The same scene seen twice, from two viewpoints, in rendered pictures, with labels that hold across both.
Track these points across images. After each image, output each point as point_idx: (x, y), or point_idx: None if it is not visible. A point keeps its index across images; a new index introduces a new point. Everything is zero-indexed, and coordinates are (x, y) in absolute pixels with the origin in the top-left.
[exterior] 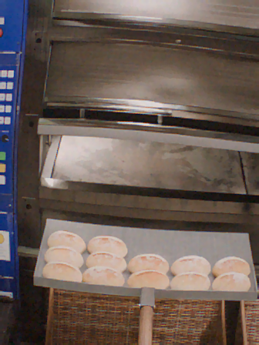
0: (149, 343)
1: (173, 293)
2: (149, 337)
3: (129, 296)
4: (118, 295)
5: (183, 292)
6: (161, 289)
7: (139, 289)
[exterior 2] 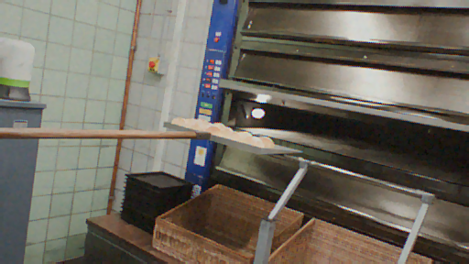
0: (168, 132)
1: (219, 138)
2: (172, 132)
3: None
4: None
5: (223, 138)
6: (213, 135)
7: None
